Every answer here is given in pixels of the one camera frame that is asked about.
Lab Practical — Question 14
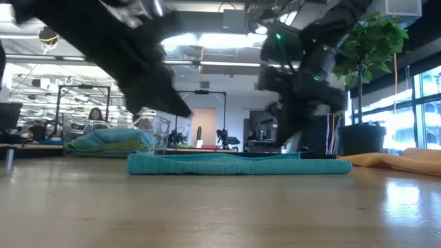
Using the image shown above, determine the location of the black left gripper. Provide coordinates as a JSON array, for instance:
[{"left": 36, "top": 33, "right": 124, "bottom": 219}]
[{"left": 103, "top": 37, "right": 193, "bottom": 118}]

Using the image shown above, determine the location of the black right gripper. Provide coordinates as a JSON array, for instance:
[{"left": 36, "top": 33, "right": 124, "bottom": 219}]
[{"left": 256, "top": 46, "right": 349, "bottom": 154}]

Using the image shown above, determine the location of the light blue microfiber towel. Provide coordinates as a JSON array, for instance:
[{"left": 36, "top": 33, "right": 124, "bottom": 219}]
[
  {"left": 65, "top": 149, "right": 141, "bottom": 159},
  {"left": 73, "top": 127, "right": 156, "bottom": 149}
]

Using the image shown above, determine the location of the teal microfiber towel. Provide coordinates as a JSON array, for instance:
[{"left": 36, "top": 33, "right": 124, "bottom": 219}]
[{"left": 126, "top": 152, "right": 353, "bottom": 176}]

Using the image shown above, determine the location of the green microfiber towel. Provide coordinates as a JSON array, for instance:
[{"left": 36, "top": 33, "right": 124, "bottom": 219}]
[{"left": 66, "top": 138, "right": 155, "bottom": 153}]

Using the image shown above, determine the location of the orange microfiber towel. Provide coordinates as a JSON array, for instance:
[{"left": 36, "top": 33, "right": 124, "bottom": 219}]
[{"left": 336, "top": 147, "right": 441, "bottom": 178}]

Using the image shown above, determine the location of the clear plastic bin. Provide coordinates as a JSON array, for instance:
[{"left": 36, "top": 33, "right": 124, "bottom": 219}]
[{"left": 61, "top": 112, "right": 172, "bottom": 158}]

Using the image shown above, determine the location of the person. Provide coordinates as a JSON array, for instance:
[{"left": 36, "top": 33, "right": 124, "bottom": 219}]
[{"left": 88, "top": 107, "right": 106, "bottom": 122}]

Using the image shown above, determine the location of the wooden table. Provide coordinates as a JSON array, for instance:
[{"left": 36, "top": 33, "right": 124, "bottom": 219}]
[{"left": 165, "top": 147, "right": 238, "bottom": 154}]

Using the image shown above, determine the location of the green potted plant black pot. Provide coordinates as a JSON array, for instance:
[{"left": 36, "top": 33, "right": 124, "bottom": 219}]
[{"left": 330, "top": 12, "right": 411, "bottom": 155}]

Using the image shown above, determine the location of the black ceiling spotlight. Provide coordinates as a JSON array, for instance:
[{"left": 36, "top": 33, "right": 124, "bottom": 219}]
[{"left": 37, "top": 25, "right": 62, "bottom": 45}]

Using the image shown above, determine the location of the white ceiling unit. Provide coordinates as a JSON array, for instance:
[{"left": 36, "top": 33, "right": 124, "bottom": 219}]
[{"left": 373, "top": 0, "right": 423, "bottom": 28}]

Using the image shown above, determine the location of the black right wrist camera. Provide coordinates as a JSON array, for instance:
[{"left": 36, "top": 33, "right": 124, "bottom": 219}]
[{"left": 260, "top": 23, "right": 307, "bottom": 65}]

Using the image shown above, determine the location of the yellow hanging cord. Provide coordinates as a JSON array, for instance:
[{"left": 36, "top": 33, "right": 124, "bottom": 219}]
[{"left": 391, "top": 0, "right": 399, "bottom": 116}]

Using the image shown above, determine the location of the black metal table frame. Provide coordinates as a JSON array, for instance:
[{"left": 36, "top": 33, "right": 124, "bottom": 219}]
[{"left": 0, "top": 147, "right": 340, "bottom": 161}]

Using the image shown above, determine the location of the silver metal post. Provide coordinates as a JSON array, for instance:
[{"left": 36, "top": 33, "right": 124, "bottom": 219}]
[{"left": 5, "top": 145, "right": 17, "bottom": 172}]

